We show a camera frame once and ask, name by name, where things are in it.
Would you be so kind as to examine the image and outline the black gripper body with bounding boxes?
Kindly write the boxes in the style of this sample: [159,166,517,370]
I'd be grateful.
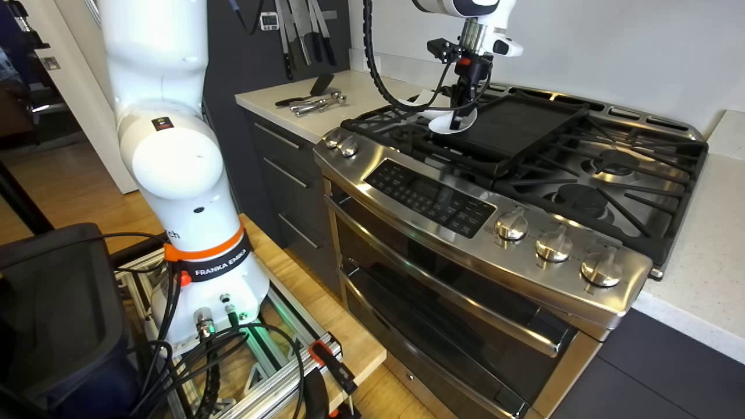
[427,38,494,117]

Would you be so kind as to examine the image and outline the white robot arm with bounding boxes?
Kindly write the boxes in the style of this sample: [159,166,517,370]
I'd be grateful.
[98,0,270,349]

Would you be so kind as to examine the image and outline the black baking sheet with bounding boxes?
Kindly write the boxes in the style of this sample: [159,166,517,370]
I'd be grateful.
[438,96,580,161]

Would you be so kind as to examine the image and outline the black oven control panel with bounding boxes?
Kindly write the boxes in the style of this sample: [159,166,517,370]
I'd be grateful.
[363,161,494,238]

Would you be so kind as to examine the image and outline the right metal scoop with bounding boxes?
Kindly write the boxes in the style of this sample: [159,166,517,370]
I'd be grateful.
[292,96,347,117]

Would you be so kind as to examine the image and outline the metal scoop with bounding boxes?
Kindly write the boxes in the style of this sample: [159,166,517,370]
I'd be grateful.
[290,92,347,112]
[292,96,347,117]

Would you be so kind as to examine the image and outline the silver stove knob far left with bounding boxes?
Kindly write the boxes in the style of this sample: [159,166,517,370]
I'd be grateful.
[325,135,341,149]

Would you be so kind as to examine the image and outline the black spatula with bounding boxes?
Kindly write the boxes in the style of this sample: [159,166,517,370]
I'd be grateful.
[275,76,333,107]

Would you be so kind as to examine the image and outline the left metal scoop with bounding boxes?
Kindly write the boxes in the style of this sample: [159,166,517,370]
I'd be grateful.
[290,92,347,112]

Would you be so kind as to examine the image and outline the stainless steel gas range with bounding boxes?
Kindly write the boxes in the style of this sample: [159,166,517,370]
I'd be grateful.
[314,87,708,419]

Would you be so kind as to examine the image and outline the dark lower cabinet drawers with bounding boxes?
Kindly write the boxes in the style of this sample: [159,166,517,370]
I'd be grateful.
[247,115,341,297]

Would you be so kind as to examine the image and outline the magnetic knife rack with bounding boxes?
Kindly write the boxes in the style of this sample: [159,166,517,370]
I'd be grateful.
[226,0,350,81]

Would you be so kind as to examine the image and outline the black bin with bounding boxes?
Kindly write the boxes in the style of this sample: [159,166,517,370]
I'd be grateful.
[0,225,141,419]

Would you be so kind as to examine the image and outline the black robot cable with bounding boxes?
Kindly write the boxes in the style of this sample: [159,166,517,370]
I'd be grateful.
[362,0,469,112]

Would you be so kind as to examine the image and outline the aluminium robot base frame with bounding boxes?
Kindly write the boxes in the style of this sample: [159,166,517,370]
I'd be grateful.
[116,249,362,419]

